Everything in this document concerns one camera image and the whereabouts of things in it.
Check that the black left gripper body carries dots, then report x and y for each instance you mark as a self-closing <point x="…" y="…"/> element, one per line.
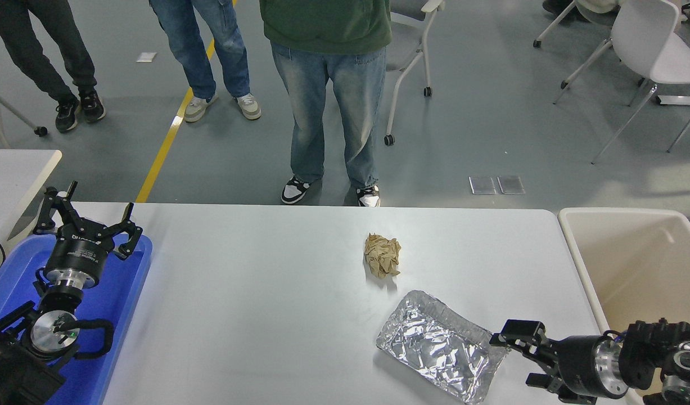
<point x="79" y="249"/>

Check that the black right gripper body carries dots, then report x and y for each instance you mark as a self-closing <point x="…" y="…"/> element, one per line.
<point x="578" y="365"/>

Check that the silver foil tray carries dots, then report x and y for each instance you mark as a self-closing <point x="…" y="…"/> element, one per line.
<point x="440" y="343"/>

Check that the large pale plastic bin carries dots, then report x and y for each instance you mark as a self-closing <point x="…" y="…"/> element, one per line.
<point x="620" y="253"/>

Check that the white-legged caster chair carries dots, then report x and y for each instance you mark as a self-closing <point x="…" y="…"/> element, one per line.
<point x="554" y="25"/>

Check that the white shell chair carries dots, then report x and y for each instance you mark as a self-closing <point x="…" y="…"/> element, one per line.
<point x="648" y="34"/>

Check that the grey-legged caster chair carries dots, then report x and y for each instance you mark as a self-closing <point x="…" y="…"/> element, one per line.
<point x="16" y="111"/>

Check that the metal floor plate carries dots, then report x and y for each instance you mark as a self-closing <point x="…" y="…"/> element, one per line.
<point x="482" y="185"/>
<point x="510" y="184"/>

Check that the blue plastic tray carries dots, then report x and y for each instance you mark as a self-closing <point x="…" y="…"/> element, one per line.
<point x="122" y="315"/>

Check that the grey chair with casters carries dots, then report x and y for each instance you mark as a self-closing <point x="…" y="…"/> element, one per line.
<point x="401" y="50"/>

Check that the tan paper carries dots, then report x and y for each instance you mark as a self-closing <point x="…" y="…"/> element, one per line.
<point x="382" y="256"/>

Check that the white table foot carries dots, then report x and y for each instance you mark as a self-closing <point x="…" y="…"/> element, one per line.
<point x="679" y="100"/>

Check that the white side table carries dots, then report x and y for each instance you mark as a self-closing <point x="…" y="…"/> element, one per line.
<point x="13" y="174"/>

